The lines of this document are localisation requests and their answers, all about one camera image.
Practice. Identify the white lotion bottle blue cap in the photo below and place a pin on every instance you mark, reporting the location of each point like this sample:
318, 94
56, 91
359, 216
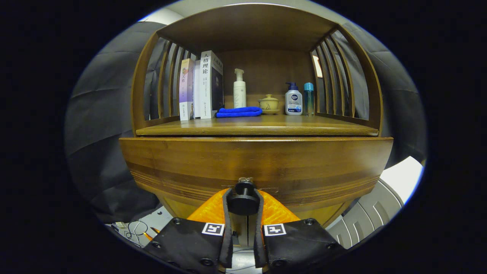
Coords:
293, 102

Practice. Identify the pink and purple book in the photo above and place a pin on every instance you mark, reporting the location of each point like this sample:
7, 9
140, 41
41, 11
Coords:
186, 91

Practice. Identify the yellow lidded teacup with saucer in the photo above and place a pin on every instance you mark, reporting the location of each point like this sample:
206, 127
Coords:
268, 103

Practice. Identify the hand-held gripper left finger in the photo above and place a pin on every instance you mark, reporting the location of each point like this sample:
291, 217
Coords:
227, 232

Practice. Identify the white pump bottle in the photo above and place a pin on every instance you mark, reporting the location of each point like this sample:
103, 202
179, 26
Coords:
239, 95

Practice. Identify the black backdrop cloth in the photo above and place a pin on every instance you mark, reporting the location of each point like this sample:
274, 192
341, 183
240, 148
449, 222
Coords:
99, 133

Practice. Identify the black round drawer knob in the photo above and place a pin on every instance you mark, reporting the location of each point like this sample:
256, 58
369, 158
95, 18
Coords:
243, 203

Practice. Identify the wooden countertop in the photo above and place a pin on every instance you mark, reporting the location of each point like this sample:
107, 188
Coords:
274, 123

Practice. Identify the wooden drawer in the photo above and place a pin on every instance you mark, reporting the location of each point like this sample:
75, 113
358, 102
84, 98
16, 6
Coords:
228, 160

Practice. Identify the white side cabinet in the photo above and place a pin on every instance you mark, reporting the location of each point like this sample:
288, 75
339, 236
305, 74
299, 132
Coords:
399, 175

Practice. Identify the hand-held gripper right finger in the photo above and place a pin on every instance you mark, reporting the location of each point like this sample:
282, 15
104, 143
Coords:
258, 236

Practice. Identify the wooden cabinet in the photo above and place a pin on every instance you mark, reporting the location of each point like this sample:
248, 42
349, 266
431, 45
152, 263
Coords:
266, 72

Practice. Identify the thin white book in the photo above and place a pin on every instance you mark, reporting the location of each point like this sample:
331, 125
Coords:
197, 95

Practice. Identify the thick white and black book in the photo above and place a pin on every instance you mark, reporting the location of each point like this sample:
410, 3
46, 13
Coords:
207, 87

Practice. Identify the blue folded cloth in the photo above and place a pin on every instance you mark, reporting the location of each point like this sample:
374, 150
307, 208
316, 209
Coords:
237, 112

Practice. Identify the teal clear bottle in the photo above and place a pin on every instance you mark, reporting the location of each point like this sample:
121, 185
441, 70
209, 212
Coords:
308, 101

